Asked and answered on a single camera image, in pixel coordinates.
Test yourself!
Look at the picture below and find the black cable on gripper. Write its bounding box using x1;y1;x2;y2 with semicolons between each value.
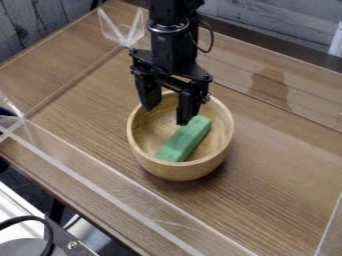
190;16;215;54

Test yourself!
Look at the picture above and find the black table leg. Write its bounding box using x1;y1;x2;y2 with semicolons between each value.
48;199;65;224

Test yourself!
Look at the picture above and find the clear acrylic table barrier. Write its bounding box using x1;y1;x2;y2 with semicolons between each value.
0;1;342;256

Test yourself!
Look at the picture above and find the black cable lower left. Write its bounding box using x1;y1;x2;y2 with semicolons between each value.
0;215;53;256

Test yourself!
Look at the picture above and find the brown wooden bowl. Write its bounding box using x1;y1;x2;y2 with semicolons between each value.
127;92;235;181

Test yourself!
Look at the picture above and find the grey metal bracket with screw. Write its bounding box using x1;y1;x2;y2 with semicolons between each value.
48;220;99;256

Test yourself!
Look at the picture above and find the white post at right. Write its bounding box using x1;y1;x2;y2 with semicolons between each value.
329;21;342;57

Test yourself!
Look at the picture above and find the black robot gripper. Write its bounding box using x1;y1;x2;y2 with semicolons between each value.
128;19;214;127

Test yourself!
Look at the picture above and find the green rectangular block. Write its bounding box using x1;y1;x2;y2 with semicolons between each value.
155;115;212;162

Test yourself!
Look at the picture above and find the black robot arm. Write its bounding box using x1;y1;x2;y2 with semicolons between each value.
130;0;212;125

